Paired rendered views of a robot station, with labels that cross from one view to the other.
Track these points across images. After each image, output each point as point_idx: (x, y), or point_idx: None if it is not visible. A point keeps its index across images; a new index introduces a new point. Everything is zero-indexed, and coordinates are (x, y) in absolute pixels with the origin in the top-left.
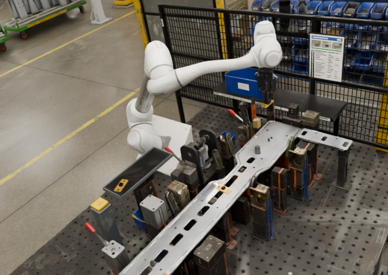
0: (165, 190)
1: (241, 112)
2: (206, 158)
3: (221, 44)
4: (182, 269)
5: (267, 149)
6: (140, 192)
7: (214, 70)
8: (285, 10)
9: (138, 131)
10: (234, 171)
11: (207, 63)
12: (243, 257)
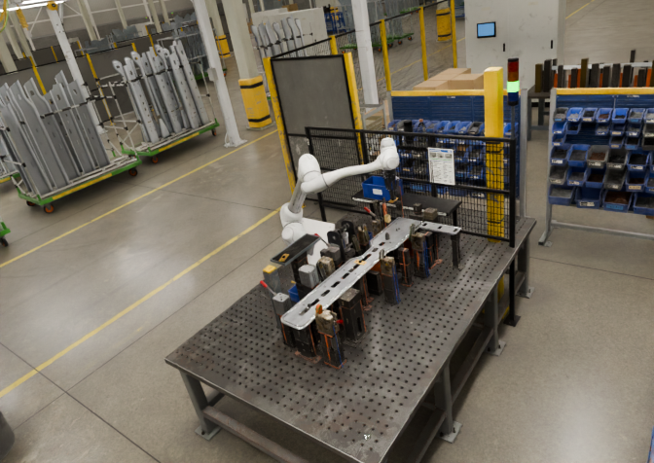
0: None
1: (374, 208)
2: (346, 242)
3: (358, 159)
4: None
5: (395, 236)
6: (297, 265)
7: (351, 173)
8: (409, 129)
9: (291, 228)
10: (369, 251)
11: (346, 168)
12: (377, 315)
